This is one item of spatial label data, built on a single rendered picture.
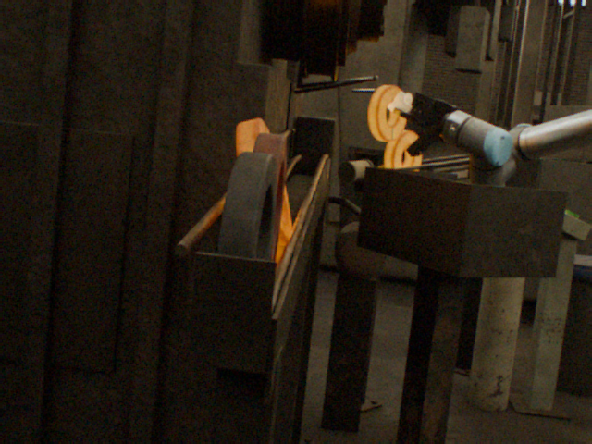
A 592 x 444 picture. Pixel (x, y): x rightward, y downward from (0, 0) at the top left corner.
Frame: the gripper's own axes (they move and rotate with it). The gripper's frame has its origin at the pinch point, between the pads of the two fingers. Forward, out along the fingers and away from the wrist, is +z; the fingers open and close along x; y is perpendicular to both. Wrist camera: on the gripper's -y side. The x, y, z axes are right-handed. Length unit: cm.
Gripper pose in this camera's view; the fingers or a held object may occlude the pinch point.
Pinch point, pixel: (388, 106)
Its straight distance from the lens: 246.6
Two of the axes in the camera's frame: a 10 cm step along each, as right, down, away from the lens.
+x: -6.3, 0.3, -7.8
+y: 3.2, -9.0, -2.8
